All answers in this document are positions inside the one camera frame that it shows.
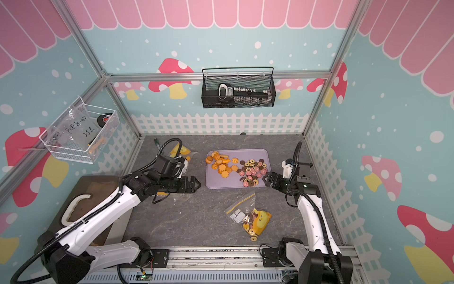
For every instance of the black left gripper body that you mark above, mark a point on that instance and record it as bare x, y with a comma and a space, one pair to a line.
173, 184

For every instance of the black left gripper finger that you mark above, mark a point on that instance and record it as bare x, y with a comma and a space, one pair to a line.
189, 189
193, 182

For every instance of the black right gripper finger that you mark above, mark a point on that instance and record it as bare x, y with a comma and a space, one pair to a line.
272, 175
269, 181

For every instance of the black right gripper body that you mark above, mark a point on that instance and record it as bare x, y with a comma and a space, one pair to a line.
285, 184

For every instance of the ziploc bag of orange cookies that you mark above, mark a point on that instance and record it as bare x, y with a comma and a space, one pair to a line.
184, 152

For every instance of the ziploc bag near right arm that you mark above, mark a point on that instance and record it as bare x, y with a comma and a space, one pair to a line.
244, 212

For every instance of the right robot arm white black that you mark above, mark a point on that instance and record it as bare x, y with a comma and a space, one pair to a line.
321, 260

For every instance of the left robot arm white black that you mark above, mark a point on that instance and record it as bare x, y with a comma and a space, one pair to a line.
73, 271

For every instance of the pile of mixed sandwich cookies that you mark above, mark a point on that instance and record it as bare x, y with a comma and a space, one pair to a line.
252, 171

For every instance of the pile of orange cookies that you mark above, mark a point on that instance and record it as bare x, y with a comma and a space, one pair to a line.
223, 164

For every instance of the lavender plastic tray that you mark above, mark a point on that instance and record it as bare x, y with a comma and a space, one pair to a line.
216, 181

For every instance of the socket set in basket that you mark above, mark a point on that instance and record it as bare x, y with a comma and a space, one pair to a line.
227, 96

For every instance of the black tape roll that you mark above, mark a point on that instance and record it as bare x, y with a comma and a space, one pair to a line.
106, 119

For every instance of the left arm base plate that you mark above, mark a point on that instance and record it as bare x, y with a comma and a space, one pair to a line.
156, 258

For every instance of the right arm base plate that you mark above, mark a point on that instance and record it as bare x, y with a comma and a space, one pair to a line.
293, 255

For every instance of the brown wooden case white handle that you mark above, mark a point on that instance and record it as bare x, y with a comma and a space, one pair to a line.
85, 198

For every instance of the black wire wall basket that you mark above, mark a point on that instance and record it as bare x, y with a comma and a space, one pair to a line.
259, 78

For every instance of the aluminium front rail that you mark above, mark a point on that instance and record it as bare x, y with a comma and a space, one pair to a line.
212, 265

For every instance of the white wire wall basket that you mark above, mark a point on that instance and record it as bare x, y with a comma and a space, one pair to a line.
76, 136

